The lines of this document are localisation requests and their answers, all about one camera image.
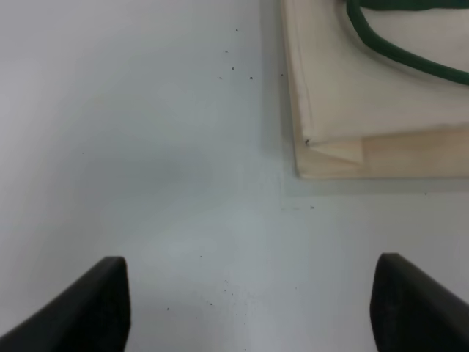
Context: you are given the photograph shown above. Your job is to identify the cream linen bag green handles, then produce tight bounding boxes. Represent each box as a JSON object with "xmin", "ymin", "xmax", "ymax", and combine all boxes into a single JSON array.
[{"xmin": 281, "ymin": 1, "xmax": 468, "ymax": 180}]

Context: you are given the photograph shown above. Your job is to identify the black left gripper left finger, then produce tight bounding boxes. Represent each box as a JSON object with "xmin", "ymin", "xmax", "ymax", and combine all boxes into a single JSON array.
[{"xmin": 1, "ymin": 257, "xmax": 131, "ymax": 351}]

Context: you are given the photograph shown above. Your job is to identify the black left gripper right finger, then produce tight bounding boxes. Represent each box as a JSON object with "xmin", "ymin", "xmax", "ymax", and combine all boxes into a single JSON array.
[{"xmin": 369, "ymin": 253, "xmax": 468, "ymax": 351}]

